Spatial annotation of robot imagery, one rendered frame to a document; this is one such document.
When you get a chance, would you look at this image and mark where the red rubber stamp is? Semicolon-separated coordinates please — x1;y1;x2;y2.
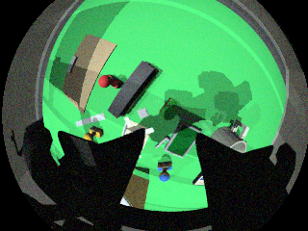
97;74;123;89

